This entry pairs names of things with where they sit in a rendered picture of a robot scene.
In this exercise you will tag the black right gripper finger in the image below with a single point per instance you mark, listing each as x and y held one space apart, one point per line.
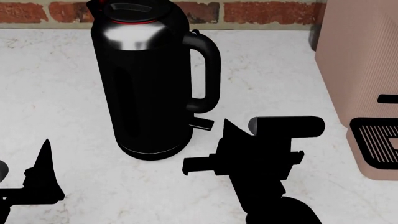
234 133

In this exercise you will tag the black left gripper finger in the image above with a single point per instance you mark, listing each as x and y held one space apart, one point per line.
46 156

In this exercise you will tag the black kettle power lever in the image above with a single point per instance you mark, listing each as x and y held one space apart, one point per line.
202 123

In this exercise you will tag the black kettle base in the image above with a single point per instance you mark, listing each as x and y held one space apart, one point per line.
149 156

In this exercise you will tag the black electric kettle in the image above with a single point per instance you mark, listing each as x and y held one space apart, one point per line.
146 81

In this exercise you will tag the black slotted drip tray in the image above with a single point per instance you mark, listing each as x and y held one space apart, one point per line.
373 142

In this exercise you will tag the pink coffee machine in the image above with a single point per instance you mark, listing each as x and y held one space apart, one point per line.
357 58

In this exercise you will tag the black coffee machine spout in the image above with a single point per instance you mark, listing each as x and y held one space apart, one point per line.
388 98

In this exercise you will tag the black left gripper camera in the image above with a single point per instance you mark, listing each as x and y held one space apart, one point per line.
3 171

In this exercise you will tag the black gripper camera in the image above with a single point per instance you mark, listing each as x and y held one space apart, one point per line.
289 126
3 171

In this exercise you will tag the black right gripper camera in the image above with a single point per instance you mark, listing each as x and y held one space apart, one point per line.
289 126

